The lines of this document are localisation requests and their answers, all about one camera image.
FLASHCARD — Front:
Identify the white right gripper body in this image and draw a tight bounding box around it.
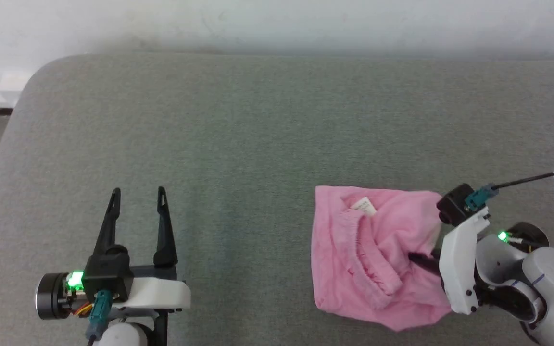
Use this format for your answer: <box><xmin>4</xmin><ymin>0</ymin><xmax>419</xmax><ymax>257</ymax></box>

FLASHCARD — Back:
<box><xmin>439</xmin><ymin>208</ymin><xmax>491</xmax><ymax>316</ymax></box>

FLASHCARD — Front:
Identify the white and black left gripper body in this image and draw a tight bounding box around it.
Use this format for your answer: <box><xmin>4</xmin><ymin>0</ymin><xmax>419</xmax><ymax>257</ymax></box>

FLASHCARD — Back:
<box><xmin>113</xmin><ymin>265</ymin><xmax>191</xmax><ymax>346</ymax></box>

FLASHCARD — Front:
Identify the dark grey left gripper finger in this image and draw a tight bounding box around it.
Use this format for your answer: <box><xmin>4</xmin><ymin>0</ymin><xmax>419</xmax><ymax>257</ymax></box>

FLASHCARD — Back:
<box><xmin>93</xmin><ymin>188</ymin><xmax>129</xmax><ymax>257</ymax></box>
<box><xmin>154</xmin><ymin>186</ymin><xmax>179</xmax><ymax>268</ymax></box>

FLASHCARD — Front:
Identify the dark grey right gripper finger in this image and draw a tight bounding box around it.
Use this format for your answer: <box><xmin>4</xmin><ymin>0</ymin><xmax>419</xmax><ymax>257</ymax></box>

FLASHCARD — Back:
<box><xmin>408</xmin><ymin>253</ymin><xmax>443</xmax><ymax>275</ymax></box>

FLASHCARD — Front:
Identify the pink garment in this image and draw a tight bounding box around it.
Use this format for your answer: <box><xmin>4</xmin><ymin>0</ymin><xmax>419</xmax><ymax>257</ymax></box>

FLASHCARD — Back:
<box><xmin>311</xmin><ymin>185</ymin><xmax>453</xmax><ymax>332</ymax></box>

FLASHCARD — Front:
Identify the white garment label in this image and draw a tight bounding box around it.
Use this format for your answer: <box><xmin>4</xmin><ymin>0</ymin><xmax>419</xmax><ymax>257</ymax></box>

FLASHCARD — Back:
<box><xmin>351</xmin><ymin>196</ymin><xmax>378</xmax><ymax>216</ymax></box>

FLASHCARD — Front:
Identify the grey fabric sofa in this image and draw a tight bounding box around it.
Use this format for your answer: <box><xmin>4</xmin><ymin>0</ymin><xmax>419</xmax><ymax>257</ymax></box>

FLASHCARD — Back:
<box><xmin>0</xmin><ymin>53</ymin><xmax>554</xmax><ymax>346</ymax></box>

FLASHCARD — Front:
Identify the black left camera cable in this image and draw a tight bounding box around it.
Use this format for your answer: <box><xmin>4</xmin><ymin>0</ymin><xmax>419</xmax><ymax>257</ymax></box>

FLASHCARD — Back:
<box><xmin>86</xmin><ymin>289</ymin><xmax>113</xmax><ymax>346</ymax></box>

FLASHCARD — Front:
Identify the black camera cable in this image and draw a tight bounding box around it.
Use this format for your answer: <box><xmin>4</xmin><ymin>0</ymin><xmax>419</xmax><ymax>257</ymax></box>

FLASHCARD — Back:
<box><xmin>466</xmin><ymin>162</ymin><xmax>554</xmax><ymax>212</ymax></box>
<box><xmin>86</xmin><ymin>289</ymin><xmax>113</xmax><ymax>346</ymax></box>

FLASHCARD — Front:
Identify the black right camera cable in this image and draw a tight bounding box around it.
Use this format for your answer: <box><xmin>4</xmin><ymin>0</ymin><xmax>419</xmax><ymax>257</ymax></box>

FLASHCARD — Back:
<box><xmin>466</xmin><ymin>162</ymin><xmax>554</xmax><ymax>212</ymax></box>

